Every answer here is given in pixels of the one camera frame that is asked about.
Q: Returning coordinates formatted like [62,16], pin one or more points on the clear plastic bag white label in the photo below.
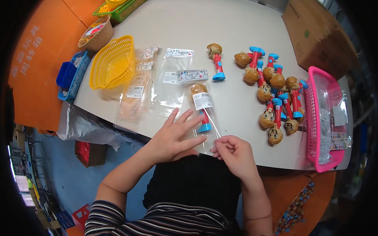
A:
[193,88]

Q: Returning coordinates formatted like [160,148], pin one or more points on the orange plastic crate white print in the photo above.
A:
[41,73]

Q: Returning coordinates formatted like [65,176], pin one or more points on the orange crate with small toys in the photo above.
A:
[295,203]

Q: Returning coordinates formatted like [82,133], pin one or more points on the person's legs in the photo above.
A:
[192,180]

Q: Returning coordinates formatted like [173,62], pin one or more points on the white plastic sack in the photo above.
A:
[85,126]

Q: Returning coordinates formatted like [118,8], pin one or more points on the red plastic stool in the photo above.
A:
[80,216]

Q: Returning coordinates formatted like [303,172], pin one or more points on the pink plastic basket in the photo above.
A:
[311,124]

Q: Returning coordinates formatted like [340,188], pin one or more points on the cluttered storage shelf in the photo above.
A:
[32,183]

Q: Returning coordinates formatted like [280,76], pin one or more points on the person's right fingers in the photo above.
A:
[224,146]

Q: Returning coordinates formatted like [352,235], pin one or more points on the blue plastic basket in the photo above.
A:
[79,73]

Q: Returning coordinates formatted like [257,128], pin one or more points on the blue plastic box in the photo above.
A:
[66,74]

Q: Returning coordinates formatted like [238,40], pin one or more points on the brown woven basket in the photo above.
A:
[99,37]

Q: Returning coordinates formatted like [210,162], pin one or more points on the person's body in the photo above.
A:
[153,219]

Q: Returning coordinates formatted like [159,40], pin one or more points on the colourful sticker sheets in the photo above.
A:
[339,141]

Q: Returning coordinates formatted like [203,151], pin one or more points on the green plastic basket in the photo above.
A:
[124,10]

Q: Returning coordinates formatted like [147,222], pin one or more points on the white adhesive strip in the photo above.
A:
[212,121]

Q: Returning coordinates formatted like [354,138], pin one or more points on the person's left hand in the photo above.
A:
[168,141]

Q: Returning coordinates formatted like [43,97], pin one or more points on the stack of filled clear bags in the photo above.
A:
[138,88]

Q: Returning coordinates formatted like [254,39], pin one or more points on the yellow plastic basket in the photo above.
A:
[113,63]

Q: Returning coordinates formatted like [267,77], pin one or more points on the bagged brown-haired toy figure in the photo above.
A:
[198,90]

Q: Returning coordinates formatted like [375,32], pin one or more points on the stack of empty clear bags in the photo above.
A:
[169,88]

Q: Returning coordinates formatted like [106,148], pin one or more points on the brown cardboard box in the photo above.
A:
[319,35]

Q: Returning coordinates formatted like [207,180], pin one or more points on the single brown-haired toy figure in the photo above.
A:
[218,63]

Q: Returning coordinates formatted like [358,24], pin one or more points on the person's right hand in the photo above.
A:
[240,159]

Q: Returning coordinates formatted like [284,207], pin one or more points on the clear bags in basket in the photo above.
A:
[326,97]

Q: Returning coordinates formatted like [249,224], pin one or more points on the pile of toy figures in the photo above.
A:
[276,88]

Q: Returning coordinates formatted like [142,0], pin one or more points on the red and brown box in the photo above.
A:
[90,153]

